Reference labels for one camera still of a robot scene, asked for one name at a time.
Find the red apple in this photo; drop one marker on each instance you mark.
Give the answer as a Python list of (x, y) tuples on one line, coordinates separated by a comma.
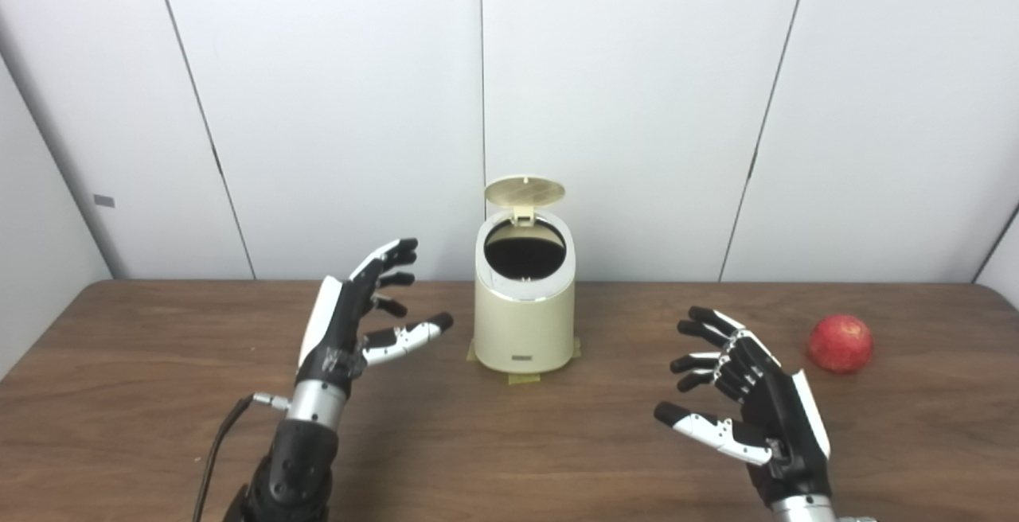
[(840, 344)]

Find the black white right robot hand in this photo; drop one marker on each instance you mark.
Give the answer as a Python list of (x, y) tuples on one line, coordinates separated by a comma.
[(784, 418)]

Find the cream-colored bin body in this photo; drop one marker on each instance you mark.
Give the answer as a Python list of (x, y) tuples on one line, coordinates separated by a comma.
[(524, 327)]

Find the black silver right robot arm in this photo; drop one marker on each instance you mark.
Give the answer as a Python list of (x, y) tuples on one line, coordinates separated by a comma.
[(804, 510)]

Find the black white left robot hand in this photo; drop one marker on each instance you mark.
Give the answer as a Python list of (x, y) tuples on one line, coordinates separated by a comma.
[(338, 331)]

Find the cream round bin lid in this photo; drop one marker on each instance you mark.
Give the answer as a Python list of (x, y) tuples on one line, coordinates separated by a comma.
[(524, 191)]

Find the small gray wall tag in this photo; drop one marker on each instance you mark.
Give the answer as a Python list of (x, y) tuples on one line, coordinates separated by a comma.
[(103, 200)]

